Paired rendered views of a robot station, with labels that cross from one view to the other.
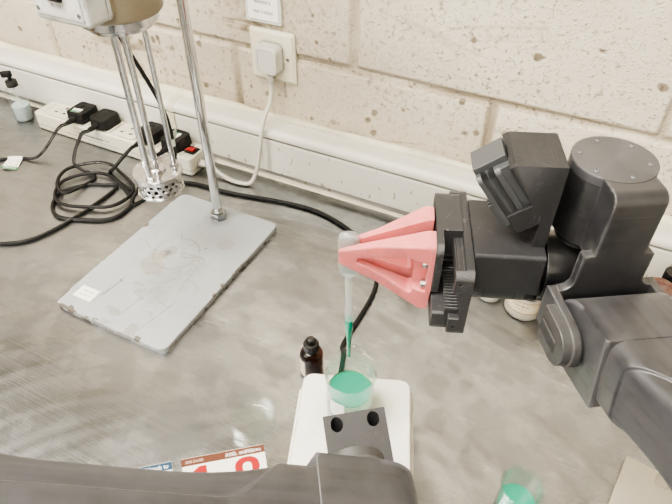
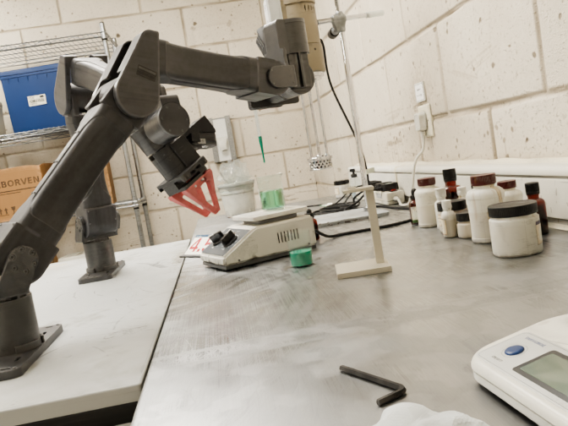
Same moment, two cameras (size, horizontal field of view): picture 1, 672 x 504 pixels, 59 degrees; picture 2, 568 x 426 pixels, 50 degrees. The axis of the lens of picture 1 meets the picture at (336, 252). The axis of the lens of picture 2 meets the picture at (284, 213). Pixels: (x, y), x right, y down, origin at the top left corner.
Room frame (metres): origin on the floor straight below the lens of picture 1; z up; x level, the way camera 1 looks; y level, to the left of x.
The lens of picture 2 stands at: (-0.29, -1.07, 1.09)
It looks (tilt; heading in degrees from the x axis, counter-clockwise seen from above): 5 degrees down; 58
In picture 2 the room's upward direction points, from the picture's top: 9 degrees counter-clockwise
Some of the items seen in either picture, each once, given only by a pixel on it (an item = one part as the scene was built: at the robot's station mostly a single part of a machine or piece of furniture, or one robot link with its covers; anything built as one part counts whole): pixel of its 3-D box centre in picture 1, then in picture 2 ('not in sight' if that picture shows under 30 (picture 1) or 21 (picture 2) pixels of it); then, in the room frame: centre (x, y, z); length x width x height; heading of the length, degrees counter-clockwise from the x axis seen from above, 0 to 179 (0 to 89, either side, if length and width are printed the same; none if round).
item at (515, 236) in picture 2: not in sight; (515, 228); (0.44, -0.51, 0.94); 0.07 x 0.07 x 0.07
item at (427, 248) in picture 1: (397, 248); not in sight; (0.36, -0.05, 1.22); 0.09 x 0.07 x 0.07; 85
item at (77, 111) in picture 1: (79, 114); not in sight; (1.05, 0.51, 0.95); 0.07 x 0.04 x 0.02; 153
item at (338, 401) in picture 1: (350, 388); (272, 191); (0.36, -0.01, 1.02); 0.06 x 0.05 x 0.08; 174
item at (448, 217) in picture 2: not in sight; (448, 218); (0.53, -0.31, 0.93); 0.03 x 0.03 x 0.07
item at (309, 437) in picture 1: (353, 425); (269, 213); (0.34, -0.02, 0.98); 0.12 x 0.12 x 0.01; 85
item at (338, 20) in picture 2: not in sight; (335, 26); (0.79, 0.24, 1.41); 0.25 x 0.11 x 0.05; 153
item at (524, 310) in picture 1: (527, 294); (452, 215); (0.58, -0.27, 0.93); 0.05 x 0.05 x 0.06
